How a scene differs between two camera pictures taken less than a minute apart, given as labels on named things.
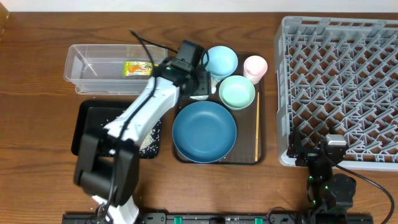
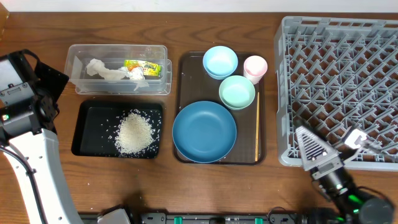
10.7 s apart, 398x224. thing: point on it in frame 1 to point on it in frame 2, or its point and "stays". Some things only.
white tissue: [214, 81] to [97, 66]
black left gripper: [205, 84] to [52, 80]
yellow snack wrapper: [138, 68] stays
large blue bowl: [204, 132] stays
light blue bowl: [222, 61] stays
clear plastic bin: [112, 70] stays
